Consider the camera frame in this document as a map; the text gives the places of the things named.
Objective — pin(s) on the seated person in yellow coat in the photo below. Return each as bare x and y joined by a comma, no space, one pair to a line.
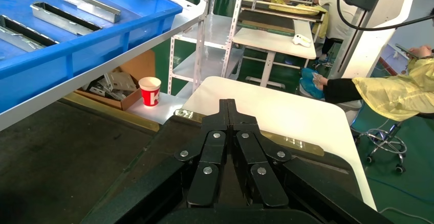
393,93

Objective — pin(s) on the blue plastic tray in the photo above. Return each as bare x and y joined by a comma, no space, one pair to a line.
101,46

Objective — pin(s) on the red and white paper cup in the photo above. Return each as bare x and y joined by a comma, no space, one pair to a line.
150,93

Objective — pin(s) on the white handheld gadget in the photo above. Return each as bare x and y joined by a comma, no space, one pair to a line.
301,40

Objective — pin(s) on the white metal shelf rack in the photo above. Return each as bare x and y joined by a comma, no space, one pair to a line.
191,10

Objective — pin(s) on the pile of grey metal brackets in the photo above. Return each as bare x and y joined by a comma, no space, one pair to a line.
120,82

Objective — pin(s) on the dark smartphone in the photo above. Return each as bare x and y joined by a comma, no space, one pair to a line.
407,51

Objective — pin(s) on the dark workbench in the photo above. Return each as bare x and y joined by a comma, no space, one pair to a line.
264,19

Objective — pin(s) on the brown cardboard box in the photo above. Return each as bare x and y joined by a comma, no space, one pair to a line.
130,102

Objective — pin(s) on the grey metal channel part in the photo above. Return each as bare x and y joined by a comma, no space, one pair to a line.
20,41
98,10
57,21

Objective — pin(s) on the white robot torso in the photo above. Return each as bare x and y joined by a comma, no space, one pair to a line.
376,46

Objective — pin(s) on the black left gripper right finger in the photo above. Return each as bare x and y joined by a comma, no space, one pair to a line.
264,181

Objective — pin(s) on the chrome base swivel stool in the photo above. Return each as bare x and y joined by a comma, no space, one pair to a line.
386,142

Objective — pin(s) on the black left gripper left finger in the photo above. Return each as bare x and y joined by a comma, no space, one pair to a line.
207,178

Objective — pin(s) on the yellow cloth on workbench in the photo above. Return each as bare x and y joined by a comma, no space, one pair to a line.
295,8

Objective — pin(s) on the white perforated storage rack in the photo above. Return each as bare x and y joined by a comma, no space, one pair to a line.
217,29

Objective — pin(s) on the dark felt mat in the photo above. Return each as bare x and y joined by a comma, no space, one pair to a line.
51,154

